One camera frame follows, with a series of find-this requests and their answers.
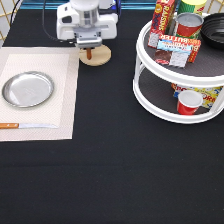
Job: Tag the yellow popcorn box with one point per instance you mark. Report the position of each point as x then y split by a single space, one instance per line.
209 94

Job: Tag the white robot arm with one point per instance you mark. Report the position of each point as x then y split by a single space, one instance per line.
80 21

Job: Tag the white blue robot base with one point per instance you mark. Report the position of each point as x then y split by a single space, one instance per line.
106 4

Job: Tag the beige woven placemat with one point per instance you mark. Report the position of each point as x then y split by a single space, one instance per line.
61 64

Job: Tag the orange butter box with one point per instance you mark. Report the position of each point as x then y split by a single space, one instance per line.
195 46

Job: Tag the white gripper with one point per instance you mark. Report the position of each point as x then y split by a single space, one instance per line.
82 23

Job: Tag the red plastic cup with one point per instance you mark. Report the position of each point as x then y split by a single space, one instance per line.
188 102

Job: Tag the yellow green can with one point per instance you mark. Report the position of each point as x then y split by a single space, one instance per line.
192 6

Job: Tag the red raisins box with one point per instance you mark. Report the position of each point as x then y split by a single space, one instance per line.
161 21

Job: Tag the brown chocolate pudding box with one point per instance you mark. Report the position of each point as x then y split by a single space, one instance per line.
172 53

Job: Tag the white two-tier turntable shelf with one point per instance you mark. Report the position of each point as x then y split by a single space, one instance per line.
151 81

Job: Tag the round wooden coaster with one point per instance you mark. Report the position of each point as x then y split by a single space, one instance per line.
100 56

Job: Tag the wooden handled fork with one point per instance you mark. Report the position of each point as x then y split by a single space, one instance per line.
89 53

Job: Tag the black bowl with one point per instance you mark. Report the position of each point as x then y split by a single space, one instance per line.
212 30

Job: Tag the wooden handled knife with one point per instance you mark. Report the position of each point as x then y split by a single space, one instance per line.
25 125

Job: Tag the round silver metal plate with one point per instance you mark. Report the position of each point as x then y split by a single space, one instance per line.
28 89

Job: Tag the red tin can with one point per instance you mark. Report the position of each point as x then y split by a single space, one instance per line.
188 25

